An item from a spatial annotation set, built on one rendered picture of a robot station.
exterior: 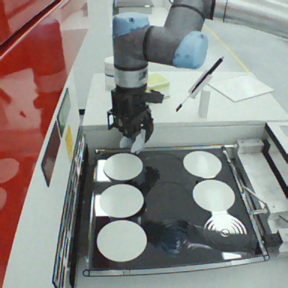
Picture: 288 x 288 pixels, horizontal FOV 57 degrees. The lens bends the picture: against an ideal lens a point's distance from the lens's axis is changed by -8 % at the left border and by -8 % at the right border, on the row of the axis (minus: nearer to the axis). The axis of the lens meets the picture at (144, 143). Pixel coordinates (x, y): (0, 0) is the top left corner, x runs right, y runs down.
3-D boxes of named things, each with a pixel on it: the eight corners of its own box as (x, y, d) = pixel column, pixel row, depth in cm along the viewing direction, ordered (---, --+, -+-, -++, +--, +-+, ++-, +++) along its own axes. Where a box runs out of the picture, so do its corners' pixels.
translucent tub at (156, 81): (149, 106, 84) (149, 85, 80) (136, 96, 89) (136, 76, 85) (170, 100, 87) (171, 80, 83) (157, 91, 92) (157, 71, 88)
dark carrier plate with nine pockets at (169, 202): (88, 269, 50) (88, 268, 50) (97, 154, 78) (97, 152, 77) (261, 255, 52) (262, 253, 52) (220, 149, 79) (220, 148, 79)
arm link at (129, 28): (142, 20, 49) (103, 17, 52) (142, 74, 56) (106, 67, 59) (159, 13, 55) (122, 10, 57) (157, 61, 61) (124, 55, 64)
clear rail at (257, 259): (82, 277, 49) (82, 274, 49) (83, 271, 51) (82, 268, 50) (269, 262, 51) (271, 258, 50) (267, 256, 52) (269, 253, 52)
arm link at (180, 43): (211, 10, 49) (157, 3, 52) (195, 61, 47) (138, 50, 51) (214, 32, 56) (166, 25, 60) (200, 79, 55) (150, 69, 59)
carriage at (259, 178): (275, 259, 56) (280, 252, 54) (232, 154, 84) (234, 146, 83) (304, 253, 56) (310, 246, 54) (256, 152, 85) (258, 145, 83)
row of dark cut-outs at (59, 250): (55, 286, 42) (51, 280, 41) (79, 132, 77) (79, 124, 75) (58, 287, 42) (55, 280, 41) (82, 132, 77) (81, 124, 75)
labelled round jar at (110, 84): (105, 91, 92) (103, 64, 86) (106, 82, 97) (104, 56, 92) (127, 90, 92) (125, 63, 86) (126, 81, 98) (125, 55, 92)
